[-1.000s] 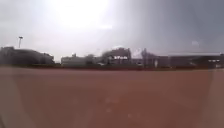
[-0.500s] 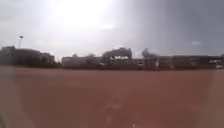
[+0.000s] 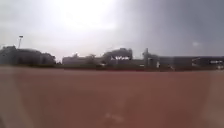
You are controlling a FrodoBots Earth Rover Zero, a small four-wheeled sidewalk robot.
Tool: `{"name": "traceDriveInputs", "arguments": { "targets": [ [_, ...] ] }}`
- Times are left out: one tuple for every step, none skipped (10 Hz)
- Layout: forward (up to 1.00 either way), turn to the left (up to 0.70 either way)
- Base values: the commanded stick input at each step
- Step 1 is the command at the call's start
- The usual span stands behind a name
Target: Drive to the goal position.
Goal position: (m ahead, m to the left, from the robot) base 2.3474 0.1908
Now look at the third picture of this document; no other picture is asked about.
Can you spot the dark trees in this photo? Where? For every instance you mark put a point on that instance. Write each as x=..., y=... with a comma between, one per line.
x=26, y=57

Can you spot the floodlight pole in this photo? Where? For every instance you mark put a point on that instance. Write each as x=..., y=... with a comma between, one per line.
x=20, y=41

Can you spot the row of low buildings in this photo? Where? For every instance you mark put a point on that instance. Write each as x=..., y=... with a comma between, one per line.
x=143, y=61

